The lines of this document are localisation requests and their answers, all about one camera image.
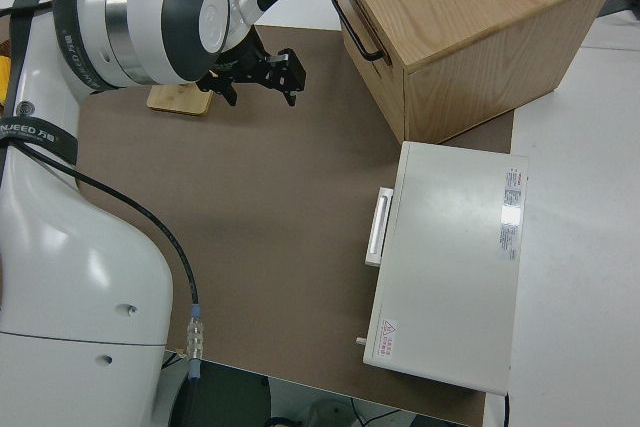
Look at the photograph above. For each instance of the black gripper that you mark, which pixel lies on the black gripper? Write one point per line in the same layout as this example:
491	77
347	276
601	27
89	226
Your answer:
250	69

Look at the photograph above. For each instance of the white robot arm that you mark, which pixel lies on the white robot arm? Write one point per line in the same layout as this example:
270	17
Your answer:
75	247

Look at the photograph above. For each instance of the wooden mug rack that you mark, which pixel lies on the wooden mug rack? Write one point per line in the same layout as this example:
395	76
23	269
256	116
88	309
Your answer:
175	99

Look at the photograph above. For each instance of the brown table mat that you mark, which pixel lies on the brown table mat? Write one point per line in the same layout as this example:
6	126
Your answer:
275	197

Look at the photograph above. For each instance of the wooden box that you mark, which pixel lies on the wooden box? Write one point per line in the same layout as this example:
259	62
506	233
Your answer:
475	22

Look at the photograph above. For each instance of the white toaster oven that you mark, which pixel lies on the white toaster oven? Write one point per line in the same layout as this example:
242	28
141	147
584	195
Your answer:
450	257

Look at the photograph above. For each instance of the yellow object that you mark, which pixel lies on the yellow object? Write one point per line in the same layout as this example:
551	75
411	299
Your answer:
4	77

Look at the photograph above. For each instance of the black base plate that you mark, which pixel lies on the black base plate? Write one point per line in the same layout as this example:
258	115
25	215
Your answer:
225	397

